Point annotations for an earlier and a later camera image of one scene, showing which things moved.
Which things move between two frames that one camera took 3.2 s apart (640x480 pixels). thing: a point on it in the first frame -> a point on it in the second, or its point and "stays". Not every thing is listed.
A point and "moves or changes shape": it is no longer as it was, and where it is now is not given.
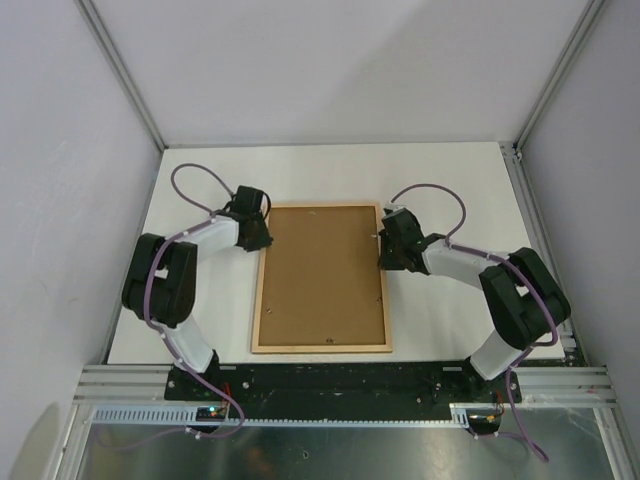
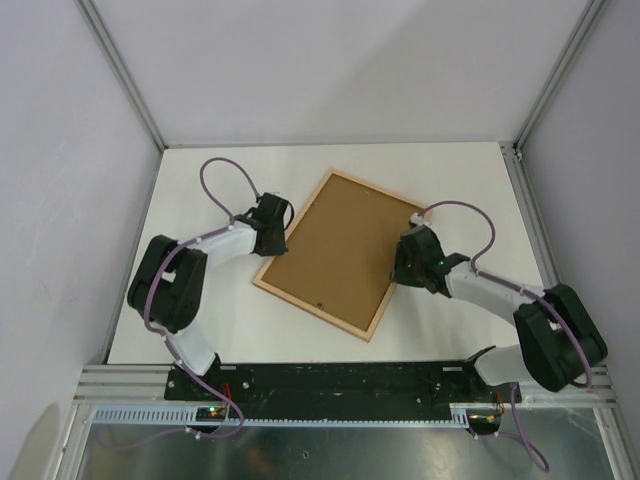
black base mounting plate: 341,384 stays
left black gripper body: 260,237 -> 276,246
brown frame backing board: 322,281 moves or changes shape
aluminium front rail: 539,384 stays
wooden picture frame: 321,288 moves or changes shape
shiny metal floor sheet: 565,444 stays
